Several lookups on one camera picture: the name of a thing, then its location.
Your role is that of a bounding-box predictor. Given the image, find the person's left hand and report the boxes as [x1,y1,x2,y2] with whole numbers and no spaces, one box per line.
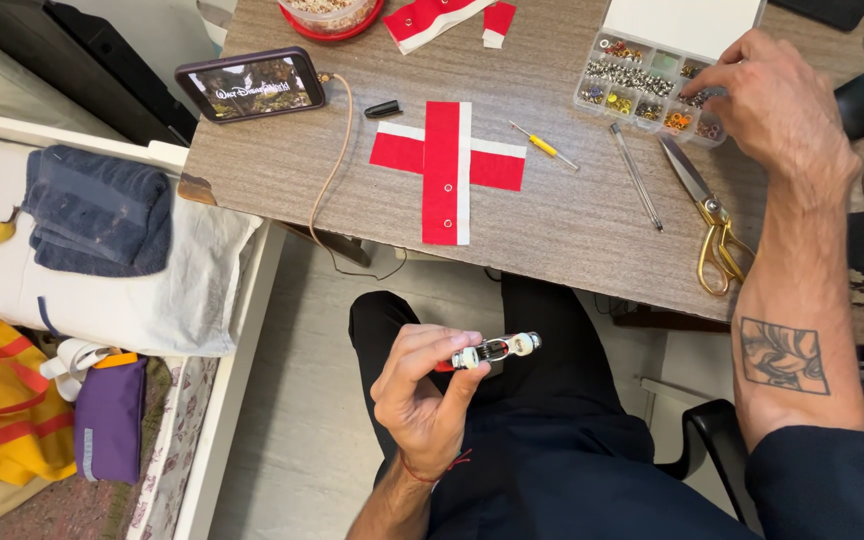
[369,323,492,483]

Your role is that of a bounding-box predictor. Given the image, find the person's right hand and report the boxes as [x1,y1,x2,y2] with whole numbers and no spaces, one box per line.
[682,29,863,205]

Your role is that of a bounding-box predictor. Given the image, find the eyelet pliers with red handle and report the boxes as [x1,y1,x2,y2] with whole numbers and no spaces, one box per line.
[434,331,543,375]

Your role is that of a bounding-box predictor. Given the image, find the flat black device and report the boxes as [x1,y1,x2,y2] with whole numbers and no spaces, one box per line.
[767,0,864,33]

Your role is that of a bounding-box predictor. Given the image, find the person's black trousers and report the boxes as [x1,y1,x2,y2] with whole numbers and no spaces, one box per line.
[347,273,765,540]

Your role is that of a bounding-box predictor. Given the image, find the clear eyelet organiser box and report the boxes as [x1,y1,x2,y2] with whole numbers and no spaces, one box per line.
[572,0,768,150]

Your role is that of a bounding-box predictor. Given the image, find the clear ballpoint pen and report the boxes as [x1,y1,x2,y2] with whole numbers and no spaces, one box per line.
[609,122,665,234]

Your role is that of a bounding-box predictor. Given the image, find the long red white fabric strip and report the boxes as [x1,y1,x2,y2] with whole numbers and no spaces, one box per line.
[421,100,473,247]

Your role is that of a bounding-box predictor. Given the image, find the small yellow screwdriver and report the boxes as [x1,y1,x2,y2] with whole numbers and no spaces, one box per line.
[507,119,581,173]

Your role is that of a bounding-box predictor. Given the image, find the floral mattress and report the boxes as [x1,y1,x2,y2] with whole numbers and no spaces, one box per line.
[126,355,221,540]

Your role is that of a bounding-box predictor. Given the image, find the wide red white fabric strip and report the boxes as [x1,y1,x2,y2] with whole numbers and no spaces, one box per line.
[369,120,528,193]

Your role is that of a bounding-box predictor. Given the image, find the white cloth bedding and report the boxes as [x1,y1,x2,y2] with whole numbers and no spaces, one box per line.
[0,133,265,359]

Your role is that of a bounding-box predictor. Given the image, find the black chair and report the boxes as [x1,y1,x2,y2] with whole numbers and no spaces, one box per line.
[652,398,757,528]

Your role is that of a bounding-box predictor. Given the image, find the short red white fabric piece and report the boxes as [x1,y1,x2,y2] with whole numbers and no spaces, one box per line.
[481,0,518,51]

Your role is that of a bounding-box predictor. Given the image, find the purple pouch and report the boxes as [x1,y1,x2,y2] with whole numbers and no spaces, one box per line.
[73,352,149,486]

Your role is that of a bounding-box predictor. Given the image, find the smartphone in dark case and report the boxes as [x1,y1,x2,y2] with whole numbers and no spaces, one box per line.
[174,46,327,125]

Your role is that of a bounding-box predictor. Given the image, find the person's dark navy sleeve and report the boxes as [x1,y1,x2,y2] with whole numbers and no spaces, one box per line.
[744,425,864,540]

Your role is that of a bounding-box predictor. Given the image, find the folded red white fabric strip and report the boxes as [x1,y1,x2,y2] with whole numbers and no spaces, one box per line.
[381,0,498,56]

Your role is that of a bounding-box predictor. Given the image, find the folded dark blue towel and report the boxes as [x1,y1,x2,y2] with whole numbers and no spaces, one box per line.
[20,144,174,279]

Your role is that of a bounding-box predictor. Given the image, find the red bowl with clear tub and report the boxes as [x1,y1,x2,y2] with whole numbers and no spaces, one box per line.
[276,0,387,43]

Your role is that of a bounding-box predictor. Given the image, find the yellow bag with red stripes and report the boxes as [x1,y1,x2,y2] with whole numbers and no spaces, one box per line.
[0,308,79,490]

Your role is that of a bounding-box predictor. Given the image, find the red string bracelet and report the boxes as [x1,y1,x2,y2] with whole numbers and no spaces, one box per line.
[399,447,474,486]

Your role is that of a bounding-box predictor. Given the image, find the gold handled scissors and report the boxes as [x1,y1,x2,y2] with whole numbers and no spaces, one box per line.
[656,132,758,298]

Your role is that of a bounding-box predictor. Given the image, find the white bed frame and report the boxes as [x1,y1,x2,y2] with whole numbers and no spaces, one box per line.
[0,105,288,540]

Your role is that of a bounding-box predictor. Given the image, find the beige charging cable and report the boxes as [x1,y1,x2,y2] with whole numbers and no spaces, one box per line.
[307,72,408,283]

